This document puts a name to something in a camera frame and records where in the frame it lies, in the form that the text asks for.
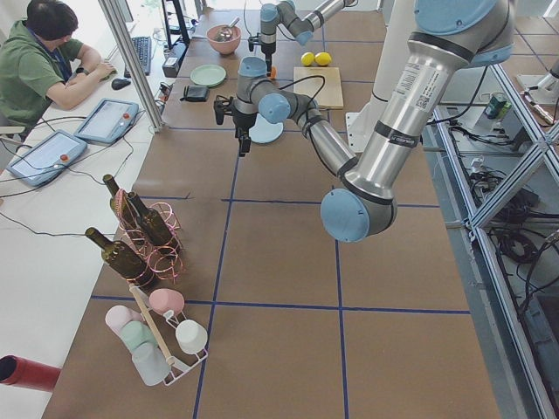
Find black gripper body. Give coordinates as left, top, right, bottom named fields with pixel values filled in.
left=231, top=99, right=258, bottom=139
left=261, top=42, right=276, bottom=59

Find light blue plate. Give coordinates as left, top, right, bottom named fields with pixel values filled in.
left=249, top=114, right=284, bottom=144

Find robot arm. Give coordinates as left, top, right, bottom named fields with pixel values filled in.
left=249, top=0, right=358, bottom=76
left=228, top=1, right=516, bottom=242

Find light green plate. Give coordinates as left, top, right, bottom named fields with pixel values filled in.
left=190, top=64, right=227, bottom=87

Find lower yellow lemon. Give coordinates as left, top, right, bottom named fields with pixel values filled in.
left=300, top=52, right=315, bottom=67

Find yellow lemon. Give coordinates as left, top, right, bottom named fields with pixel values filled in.
left=314, top=52, right=332, bottom=66
left=300, top=52, right=315, bottom=67

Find metal scoop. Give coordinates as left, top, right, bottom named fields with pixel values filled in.
left=214, top=17, right=240, bottom=43

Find pink bowl with ice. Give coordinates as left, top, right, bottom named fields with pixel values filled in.
left=206, top=24, right=242, bottom=55

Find upper yellow lemon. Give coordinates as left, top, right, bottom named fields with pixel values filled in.
left=314, top=52, right=332, bottom=66

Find dark grey folded cloth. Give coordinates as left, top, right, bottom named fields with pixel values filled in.
left=180, top=85, right=210, bottom=103

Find bamboo cutting board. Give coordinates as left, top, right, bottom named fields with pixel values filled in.
left=293, top=66, right=344, bottom=109

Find black keyboard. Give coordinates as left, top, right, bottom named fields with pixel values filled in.
left=131, top=36, right=152, bottom=75

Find black computer mouse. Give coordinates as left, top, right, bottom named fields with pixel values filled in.
left=111, top=78, right=131, bottom=91

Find blue teach pendant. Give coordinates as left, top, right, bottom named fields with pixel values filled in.
left=74, top=98, right=139, bottom=144
left=7, top=130, right=87, bottom=187

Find dark green wine bottle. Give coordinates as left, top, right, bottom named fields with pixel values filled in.
left=85, top=227, right=157, bottom=290

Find white plastic cup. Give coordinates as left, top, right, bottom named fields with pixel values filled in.
left=176, top=319, right=208, bottom=354

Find person in green shirt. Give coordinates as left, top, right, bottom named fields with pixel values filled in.
left=1, top=1, right=115, bottom=135

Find pale pink plastic cup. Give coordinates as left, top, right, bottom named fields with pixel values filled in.
left=105, top=305, right=144, bottom=337

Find mint green plastic cup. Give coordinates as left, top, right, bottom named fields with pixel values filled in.
left=119, top=320, right=156, bottom=353

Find green drink can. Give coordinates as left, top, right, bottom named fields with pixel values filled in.
left=484, top=93, right=511, bottom=120

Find grey blue plastic cup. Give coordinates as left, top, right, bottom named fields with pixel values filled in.
left=131, top=342, right=171, bottom=386

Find red cylinder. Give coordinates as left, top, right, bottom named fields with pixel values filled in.
left=1, top=355, right=61, bottom=392

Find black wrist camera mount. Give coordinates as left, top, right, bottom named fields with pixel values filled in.
left=248, top=32, right=262, bottom=52
left=213, top=95, right=234, bottom=126

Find copper wire wine rack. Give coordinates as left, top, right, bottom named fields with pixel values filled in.
left=119, top=203, right=183, bottom=292

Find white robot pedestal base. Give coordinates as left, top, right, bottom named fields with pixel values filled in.
left=344, top=0, right=420, bottom=155

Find aluminium frame post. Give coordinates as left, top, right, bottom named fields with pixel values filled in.
left=98, top=0, right=163, bottom=133

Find white wire cup rack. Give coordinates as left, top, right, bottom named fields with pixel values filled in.
left=129, top=286, right=208, bottom=387

